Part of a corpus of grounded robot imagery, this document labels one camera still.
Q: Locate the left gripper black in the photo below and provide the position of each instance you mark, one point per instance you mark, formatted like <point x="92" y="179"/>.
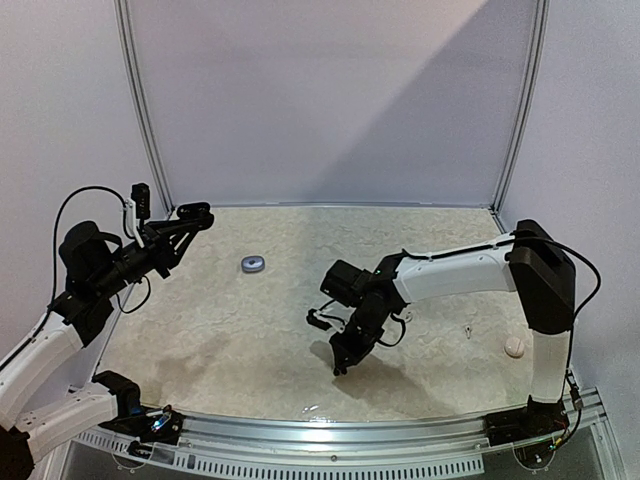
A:
<point x="159" y="245"/>

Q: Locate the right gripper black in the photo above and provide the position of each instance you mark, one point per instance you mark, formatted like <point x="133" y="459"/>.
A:
<point x="357" y="335"/>

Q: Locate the purple earbud charging case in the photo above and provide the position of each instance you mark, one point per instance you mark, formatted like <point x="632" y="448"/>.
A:
<point x="253" y="264"/>

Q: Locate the black oval charging case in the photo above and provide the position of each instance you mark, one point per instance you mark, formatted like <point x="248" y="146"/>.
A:
<point x="196" y="215"/>

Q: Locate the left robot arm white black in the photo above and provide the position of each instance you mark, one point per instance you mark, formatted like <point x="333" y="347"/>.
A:
<point x="98" y="267"/>

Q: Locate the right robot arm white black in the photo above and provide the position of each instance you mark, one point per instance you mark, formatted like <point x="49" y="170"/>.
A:
<point x="527" y="262"/>

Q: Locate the pink round charging case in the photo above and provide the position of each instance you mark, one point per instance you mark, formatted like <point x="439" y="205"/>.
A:
<point x="514" y="347"/>

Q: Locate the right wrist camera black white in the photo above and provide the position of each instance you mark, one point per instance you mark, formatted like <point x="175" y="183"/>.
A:
<point x="324" y="321"/>

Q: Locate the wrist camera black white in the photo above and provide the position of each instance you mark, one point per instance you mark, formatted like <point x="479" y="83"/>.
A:
<point x="324" y="321"/>
<point x="137" y="212"/>

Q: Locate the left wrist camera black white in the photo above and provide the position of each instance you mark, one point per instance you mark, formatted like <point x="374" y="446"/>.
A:
<point x="137" y="212"/>

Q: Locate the aluminium front rail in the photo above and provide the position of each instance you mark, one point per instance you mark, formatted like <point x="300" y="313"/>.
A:
<point x="214" y="447"/>

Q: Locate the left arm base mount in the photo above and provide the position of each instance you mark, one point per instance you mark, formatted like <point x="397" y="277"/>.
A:
<point x="150" y="425"/>

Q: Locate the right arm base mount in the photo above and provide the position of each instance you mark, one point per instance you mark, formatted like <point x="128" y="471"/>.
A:
<point x="533" y="420"/>

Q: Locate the left aluminium corner post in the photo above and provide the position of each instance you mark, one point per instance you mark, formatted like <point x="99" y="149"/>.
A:
<point x="133" y="72"/>

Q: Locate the aluminium corner post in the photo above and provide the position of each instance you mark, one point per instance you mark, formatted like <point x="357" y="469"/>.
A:
<point x="533" y="59"/>
<point x="133" y="72"/>

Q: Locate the right aluminium corner post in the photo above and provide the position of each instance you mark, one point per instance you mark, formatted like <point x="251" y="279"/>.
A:
<point x="533" y="59"/>

